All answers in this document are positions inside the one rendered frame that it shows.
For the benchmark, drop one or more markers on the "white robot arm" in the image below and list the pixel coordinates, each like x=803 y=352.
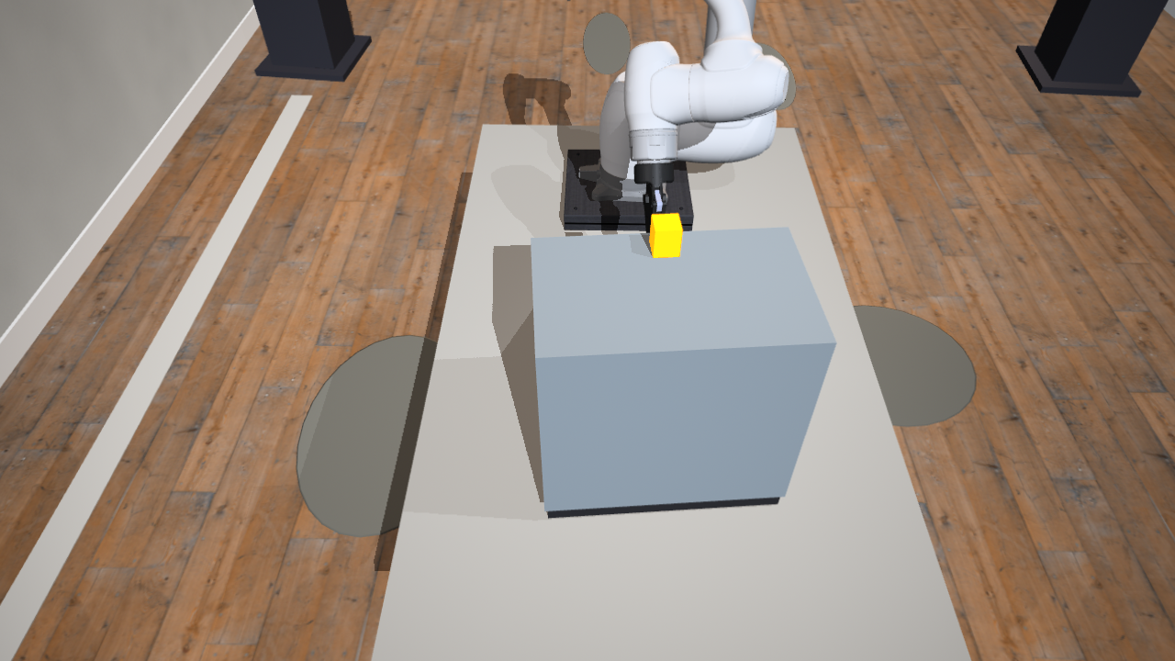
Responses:
x=735 y=90

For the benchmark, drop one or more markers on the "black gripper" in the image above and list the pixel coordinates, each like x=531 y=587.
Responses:
x=653 y=175

